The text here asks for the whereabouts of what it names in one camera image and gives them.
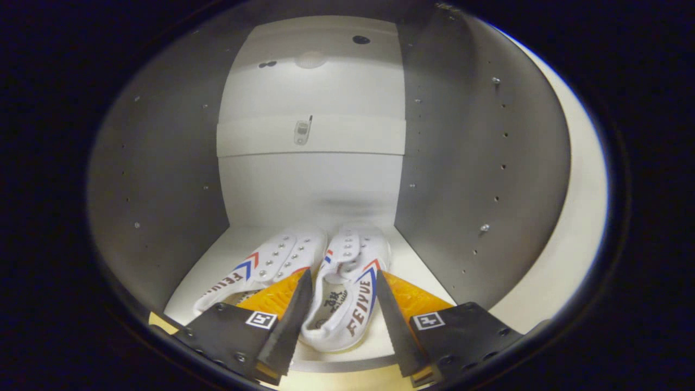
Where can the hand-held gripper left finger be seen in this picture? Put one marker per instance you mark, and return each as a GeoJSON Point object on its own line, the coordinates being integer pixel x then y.
{"type": "Point", "coordinates": [285, 326]}

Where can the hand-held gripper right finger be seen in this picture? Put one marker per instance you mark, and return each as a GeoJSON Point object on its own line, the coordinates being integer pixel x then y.
{"type": "Point", "coordinates": [402, 331]}

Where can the white canvas shoe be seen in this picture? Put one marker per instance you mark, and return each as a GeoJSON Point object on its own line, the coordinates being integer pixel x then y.
{"type": "Point", "coordinates": [271, 260]}
{"type": "Point", "coordinates": [339, 326]}

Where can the grey shoe cabinet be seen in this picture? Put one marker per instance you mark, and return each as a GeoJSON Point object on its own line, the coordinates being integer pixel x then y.
{"type": "Point", "coordinates": [174, 190]}

